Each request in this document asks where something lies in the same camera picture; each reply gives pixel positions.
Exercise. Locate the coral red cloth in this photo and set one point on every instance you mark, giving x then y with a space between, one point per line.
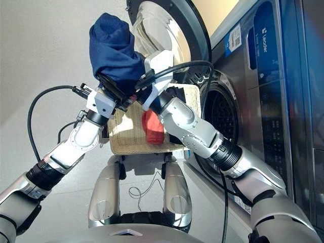
153 129

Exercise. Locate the navy blue cloth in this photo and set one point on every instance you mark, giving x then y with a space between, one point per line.
111 50

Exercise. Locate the pale woven basket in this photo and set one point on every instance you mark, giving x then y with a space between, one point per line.
129 131

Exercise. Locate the round washing machine door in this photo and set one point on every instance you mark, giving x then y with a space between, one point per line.
152 25

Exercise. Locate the grey washing machine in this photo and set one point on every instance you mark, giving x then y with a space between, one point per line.
278 101

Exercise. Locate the silver robot leg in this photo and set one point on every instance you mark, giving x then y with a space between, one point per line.
106 192
177 192

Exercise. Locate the blue white QR label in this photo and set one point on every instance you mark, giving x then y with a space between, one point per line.
234 38

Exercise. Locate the blue Leader control panel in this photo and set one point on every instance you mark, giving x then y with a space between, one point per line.
268 38

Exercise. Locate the silver robot body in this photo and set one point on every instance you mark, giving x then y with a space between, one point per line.
88 235

